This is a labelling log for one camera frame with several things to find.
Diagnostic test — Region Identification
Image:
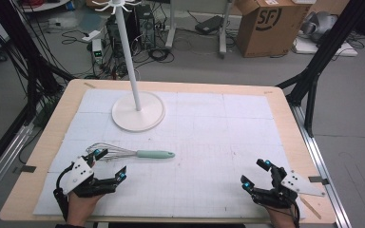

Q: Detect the black computer tower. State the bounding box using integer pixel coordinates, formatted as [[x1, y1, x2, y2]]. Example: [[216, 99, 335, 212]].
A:
[[135, 3, 157, 51]]

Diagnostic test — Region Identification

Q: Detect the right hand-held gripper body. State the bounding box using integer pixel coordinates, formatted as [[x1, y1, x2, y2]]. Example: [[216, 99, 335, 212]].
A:
[[252, 165, 327, 210]]

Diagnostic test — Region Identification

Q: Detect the wire whisk with green handle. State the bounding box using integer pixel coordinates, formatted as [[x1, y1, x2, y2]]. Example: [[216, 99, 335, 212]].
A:
[[86, 142, 176, 162]]

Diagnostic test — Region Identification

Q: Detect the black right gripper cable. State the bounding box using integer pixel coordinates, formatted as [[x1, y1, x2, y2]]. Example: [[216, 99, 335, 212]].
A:
[[288, 197, 301, 228]]

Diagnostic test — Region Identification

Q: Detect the black metal frame stand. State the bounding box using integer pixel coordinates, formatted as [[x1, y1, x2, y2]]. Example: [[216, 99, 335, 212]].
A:
[[0, 0, 76, 127], [276, 0, 365, 139]]

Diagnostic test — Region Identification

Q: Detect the round white table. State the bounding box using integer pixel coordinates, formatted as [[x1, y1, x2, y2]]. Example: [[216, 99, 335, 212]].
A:
[[19, 0, 73, 14]]

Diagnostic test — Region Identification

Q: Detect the person's left hand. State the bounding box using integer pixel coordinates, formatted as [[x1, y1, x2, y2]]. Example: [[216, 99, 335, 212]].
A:
[[66, 191, 105, 227]]

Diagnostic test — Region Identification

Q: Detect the white rack stand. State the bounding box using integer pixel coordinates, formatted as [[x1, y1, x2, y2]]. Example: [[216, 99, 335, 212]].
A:
[[91, 0, 166, 133]]

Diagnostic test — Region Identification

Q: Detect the aluminium rail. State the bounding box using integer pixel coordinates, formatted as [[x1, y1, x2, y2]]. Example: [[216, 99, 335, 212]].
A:
[[0, 122, 36, 208], [288, 104, 353, 228]]

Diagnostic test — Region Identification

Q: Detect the brown cardboard box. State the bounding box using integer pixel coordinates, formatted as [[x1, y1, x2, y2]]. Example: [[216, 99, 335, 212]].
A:
[[235, 0, 314, 59]]

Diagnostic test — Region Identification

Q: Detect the white power strip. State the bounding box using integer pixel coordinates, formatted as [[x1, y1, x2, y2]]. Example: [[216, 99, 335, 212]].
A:
[[81, 29, 103, 44]]

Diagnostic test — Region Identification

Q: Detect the grey bundled object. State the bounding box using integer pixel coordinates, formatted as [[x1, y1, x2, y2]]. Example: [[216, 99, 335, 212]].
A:
[[299, 10, 339, 45]]

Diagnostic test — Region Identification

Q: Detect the black tape piece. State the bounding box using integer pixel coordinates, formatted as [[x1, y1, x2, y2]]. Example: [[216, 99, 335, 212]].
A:
[[307, 175, 330, 186], [20, 164, 38, 174]]

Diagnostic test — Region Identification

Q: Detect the white metal stand leg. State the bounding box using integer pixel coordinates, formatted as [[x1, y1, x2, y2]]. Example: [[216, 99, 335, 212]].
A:
[[218, 0, 235, 60], [164, 0, 178, 50]]

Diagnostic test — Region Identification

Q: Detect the thin wooden stick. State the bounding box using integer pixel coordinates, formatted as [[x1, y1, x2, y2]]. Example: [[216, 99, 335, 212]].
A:
[[298, 196, 323, 220]]

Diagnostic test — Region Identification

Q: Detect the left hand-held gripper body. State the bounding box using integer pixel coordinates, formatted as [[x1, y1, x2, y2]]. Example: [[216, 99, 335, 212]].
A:
[[52, 156, 119, 222]]

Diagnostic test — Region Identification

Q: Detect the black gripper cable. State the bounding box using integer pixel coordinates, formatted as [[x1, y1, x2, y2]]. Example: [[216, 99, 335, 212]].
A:
[[288, 197, 301, 228], [55, 162, 74, 192]]

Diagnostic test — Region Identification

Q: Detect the white grid mat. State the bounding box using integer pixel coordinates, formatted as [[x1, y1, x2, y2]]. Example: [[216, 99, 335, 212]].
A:
[[32, 87, 307, 220]]

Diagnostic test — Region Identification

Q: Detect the black coiled cable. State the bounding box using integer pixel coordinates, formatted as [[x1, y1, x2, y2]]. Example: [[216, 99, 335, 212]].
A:
[[147, 47, 176, 64]]

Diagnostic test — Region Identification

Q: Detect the white device with green display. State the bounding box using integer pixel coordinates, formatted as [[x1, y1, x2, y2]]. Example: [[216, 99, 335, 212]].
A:
[[90, 38, 105, 65]]

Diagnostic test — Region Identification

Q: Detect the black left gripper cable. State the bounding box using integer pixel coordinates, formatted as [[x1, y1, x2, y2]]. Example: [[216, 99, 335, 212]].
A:
[[55, 162, 74, 192]]

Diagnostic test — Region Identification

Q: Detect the black power adapter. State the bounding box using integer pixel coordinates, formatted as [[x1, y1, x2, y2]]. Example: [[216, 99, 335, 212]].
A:
[[194, 14, 225, 35]]

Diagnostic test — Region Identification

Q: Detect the white flat board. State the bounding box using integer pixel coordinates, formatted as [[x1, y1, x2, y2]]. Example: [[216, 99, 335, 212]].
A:
[[293, 37, 359, 58]]

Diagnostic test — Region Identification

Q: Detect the person's right hand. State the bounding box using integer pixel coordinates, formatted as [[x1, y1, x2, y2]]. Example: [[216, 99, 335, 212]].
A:
[[263, 204, 298, 228]]

